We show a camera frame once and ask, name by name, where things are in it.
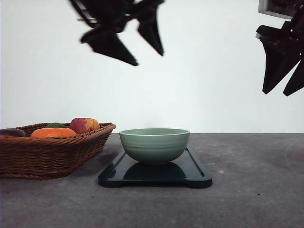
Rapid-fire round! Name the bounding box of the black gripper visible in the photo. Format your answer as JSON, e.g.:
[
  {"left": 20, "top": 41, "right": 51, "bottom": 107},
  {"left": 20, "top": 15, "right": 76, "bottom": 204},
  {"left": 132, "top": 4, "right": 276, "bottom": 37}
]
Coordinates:
[
  {"left": 70, "top": 0, "right": 165, "bottom": 66},
  {"left": 256, "top": 0, "right": 304, "bottom": 96}
]

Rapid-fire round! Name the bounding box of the green ceramic bowl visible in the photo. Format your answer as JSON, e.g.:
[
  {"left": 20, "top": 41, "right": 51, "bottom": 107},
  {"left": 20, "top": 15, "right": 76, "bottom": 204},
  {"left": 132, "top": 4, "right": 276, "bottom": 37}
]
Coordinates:
[{"left": 119, "top": 128, "right": 190, "bottom": 163}]

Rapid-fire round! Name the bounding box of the brown woven wicker basket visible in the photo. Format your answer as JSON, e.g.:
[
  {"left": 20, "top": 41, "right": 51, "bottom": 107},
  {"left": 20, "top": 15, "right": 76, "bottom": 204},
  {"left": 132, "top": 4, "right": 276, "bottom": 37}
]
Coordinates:
[{"left": 0, "top": 123, "right": 116, "bottom": 179}]

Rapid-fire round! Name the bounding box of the red yellow apple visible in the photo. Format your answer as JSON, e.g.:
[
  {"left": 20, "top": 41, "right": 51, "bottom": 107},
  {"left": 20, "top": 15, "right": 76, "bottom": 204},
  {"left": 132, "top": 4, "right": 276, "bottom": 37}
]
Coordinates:
[{"left": 69, "top": 117, "right": 100, "bottom": 134}]

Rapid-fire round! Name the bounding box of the green lime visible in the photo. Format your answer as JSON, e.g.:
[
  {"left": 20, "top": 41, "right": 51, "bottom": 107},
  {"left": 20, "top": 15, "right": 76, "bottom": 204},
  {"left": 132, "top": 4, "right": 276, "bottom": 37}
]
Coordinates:
[{"left": 45, "top": 123, "right": 67, "bottom": 128}]

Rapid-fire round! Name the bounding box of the orange fruit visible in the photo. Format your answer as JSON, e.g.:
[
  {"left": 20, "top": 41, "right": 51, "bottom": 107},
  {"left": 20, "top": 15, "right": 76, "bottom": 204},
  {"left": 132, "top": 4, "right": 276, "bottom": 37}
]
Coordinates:
[{"left": 30, "top": 128, "right": 77, "bottom": 138}]

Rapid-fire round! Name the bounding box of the dark blue rectangular tray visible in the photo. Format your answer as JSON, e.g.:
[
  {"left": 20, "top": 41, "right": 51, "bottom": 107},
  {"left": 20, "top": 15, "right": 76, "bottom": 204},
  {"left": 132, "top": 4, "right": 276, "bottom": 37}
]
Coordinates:
[{"left": 98, "top": 148, "right": 213, "bottom": 188}]

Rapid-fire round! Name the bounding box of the dark red apple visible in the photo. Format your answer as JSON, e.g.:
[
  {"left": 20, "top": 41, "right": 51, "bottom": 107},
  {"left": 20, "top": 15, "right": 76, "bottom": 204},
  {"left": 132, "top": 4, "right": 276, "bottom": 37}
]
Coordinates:
[{"left": 0, "top": 128, "right": 26, "bottom": 137}]

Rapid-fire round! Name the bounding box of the white wall socket right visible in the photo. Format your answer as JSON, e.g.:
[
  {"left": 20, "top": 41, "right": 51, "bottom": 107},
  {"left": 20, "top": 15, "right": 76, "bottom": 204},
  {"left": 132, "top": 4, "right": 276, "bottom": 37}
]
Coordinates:
[{"left": 258, "top": 0, "right": 296, "bottom": 21}]

